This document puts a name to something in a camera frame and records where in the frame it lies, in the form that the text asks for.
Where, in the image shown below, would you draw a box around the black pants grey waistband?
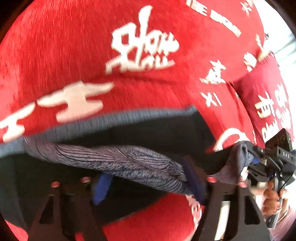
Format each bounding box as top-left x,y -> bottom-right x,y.
1,107 -> 253,230

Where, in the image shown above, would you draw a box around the pink sleeve right forearm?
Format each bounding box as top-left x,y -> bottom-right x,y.
269,207 -> 295,240

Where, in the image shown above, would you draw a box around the person's right hand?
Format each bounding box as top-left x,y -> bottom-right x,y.
261,181 -> 288,218

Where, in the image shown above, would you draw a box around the dark red pillow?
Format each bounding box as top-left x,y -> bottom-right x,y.
231,53 -> 295,147

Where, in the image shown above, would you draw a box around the red blanket white characters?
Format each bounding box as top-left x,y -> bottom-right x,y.
1,1 -> 272,240

